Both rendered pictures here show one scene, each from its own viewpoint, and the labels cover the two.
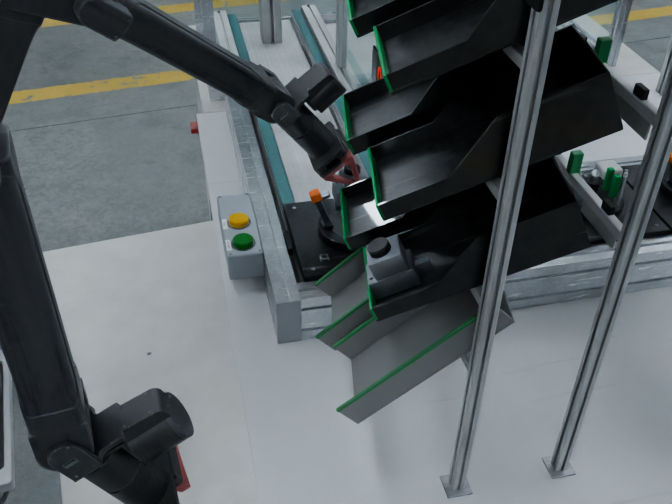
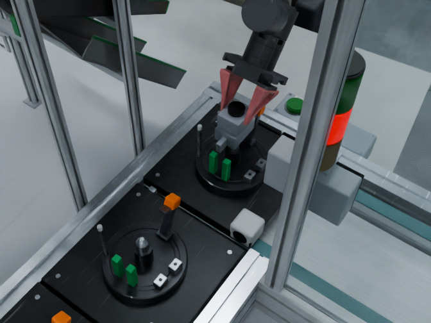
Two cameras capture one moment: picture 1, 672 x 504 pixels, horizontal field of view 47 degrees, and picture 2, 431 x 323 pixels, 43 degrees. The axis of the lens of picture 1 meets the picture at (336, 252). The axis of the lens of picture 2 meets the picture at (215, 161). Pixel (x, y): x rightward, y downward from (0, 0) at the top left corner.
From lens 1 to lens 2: 1.72 m
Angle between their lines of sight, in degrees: 82
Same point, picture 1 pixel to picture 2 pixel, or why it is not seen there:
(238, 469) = (155, 45)
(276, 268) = (247, 103)
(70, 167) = not seen: outside the picture
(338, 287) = (170, 81)
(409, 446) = (76, 104)
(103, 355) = (294, 48)
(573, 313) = not seen: hidden behind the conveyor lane
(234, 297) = not seen: hidden behind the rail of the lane
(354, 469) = (97, 77)
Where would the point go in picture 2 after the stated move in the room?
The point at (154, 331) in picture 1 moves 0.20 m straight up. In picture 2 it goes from (290, 74) to (303, 7)
